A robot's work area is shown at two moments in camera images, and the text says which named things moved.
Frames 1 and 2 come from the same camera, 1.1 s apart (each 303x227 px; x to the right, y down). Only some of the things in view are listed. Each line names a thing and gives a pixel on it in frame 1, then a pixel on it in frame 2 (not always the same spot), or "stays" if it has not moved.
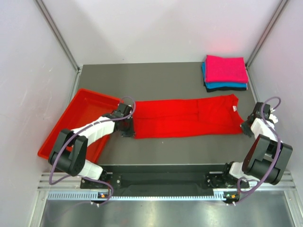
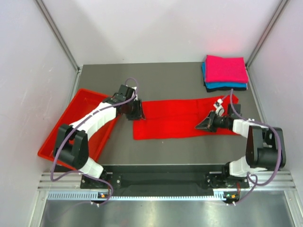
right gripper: (244, 126) → (206, 123)
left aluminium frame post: (63, 42) stays
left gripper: (130, 132) → (138, 114)
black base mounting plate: (156, 177) stays
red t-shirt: (170, 118) stays
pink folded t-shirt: (225, 70) stays
